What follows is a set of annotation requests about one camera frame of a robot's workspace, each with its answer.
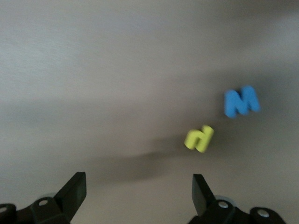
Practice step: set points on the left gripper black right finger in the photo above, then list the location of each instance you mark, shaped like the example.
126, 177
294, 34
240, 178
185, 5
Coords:
202, 198

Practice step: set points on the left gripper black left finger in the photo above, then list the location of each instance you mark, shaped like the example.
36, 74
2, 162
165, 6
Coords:
72, 193

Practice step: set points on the yellow lowercase letter n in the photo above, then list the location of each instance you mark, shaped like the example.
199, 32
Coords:
205, 140

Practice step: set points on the blue foam letter M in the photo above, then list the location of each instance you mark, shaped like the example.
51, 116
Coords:
230, 105

